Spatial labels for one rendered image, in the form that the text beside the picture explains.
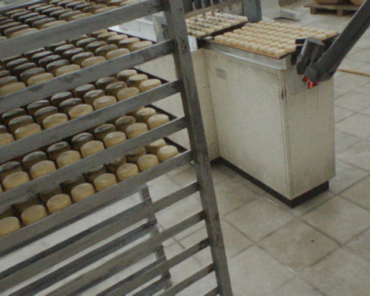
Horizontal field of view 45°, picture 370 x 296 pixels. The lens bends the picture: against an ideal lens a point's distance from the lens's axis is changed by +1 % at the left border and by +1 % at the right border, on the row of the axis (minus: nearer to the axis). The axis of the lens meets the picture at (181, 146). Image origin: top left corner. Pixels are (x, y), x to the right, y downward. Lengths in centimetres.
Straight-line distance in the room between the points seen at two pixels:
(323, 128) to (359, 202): 47
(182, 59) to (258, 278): 145
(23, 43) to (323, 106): 182
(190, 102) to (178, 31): 16
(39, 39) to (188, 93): 33
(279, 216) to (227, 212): 30
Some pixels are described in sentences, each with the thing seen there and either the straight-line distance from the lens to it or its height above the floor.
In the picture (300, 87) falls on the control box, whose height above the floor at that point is 73.
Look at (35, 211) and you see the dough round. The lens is 102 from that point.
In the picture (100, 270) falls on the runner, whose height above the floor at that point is 87.
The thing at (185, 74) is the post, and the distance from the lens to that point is 97.
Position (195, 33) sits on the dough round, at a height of 92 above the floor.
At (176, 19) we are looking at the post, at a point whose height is 138.
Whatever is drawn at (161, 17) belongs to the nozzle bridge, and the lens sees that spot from 265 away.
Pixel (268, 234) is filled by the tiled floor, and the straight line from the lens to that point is 245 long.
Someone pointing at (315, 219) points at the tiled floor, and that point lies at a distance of 253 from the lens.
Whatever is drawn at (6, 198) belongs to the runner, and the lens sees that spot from 94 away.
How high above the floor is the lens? 157
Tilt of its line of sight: 27 degrees down
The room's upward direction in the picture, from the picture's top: 11 degrees counter-clockwise
